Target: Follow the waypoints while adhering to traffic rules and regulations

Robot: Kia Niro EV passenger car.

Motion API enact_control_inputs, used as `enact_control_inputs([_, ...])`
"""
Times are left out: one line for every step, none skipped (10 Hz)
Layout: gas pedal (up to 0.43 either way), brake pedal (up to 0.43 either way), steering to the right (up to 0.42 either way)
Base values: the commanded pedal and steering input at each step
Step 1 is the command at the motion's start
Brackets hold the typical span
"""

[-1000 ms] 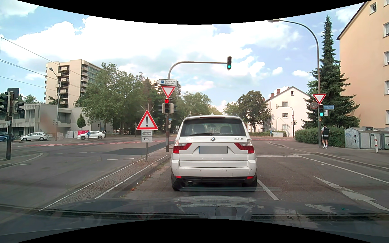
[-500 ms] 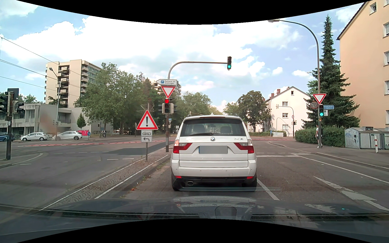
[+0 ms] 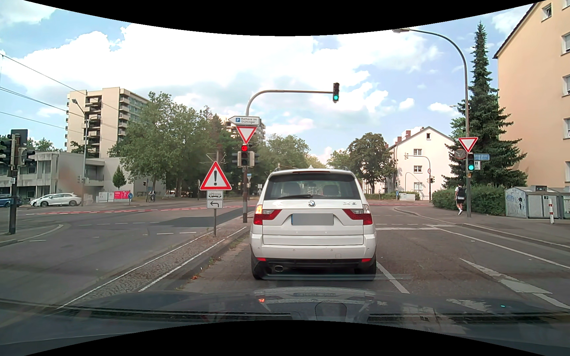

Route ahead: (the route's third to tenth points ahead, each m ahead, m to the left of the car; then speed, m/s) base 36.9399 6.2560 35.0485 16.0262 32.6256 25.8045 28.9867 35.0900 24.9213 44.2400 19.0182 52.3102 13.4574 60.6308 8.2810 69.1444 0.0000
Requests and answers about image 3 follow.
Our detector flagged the white car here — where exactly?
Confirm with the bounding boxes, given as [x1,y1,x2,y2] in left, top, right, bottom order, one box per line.
[250,167,378,281]
[30,192,83,208]

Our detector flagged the leafy tree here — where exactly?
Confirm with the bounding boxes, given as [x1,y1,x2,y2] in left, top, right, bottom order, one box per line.
[327,132,397,194]

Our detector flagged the group of leafy trees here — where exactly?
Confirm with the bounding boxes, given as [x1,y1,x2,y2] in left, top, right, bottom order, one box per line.
[108,91,326,198]

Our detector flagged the car's own bonnet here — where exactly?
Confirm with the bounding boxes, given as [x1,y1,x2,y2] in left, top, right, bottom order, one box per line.
[0,287,570,356]

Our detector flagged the white gabled house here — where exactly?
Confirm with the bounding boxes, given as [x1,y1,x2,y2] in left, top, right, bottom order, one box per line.
[386,126,459,201]

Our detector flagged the cobbled traffic island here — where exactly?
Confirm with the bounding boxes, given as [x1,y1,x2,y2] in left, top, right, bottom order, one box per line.
[60,218,252,308]

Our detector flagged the grey asphalt road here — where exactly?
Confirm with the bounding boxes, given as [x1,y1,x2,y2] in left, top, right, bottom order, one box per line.
[0,199,570,342]

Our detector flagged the red and white billboard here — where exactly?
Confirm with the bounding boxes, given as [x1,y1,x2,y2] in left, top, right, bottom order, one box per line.
[97,190,132,202]

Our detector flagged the beige high-rise building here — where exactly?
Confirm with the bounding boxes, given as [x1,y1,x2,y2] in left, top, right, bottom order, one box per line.
[65,87,149,159]

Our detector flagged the green hedge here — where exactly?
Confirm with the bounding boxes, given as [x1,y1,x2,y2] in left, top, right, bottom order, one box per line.
[431,184,507,217]

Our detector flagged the tall conifer tree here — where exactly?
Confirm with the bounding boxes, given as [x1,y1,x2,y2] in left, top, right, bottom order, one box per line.
[442,21,528,190]

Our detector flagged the grey low concrete building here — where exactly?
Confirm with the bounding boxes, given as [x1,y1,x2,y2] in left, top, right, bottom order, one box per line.
[0,151,167,203]

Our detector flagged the grey recycling containers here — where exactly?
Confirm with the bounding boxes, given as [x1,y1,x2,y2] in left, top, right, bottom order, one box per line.
[505,185,570,220]

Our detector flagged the road markings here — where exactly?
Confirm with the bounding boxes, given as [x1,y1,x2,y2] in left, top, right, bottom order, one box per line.
[23,204,570,312]

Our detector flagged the beige apartment building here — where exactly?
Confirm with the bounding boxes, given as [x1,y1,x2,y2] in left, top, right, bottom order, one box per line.
[493,0,570,194]

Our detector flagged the grey pavement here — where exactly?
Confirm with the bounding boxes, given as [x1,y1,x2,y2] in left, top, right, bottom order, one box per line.
[0,223,64,255]

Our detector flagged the triangular warning sign on post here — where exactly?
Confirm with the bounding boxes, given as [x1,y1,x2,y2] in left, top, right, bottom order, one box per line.
[199,161,233,237]

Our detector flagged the lamp post with traffic light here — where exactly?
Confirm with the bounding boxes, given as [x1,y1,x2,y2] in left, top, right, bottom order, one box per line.
[392,28,491,219]

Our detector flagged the black traffic light on post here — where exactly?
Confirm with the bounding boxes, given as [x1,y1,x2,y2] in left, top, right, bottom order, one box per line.
[0,129,37,235]

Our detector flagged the overhead wires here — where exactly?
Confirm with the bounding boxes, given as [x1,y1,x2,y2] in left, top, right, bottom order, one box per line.
[0,36,132,132]

